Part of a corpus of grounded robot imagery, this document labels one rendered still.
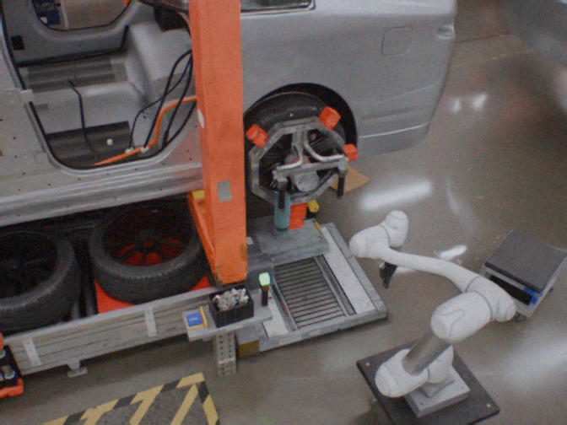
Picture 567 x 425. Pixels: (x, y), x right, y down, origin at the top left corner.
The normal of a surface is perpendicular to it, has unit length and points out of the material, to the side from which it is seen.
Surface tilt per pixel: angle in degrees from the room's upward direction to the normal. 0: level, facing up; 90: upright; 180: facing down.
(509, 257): 0
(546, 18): 88
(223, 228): 90
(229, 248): 90
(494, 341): 0
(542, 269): 0
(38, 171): 91
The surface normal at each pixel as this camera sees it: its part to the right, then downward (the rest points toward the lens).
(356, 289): 0.02, -0.76
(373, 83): 0.33, 0.61
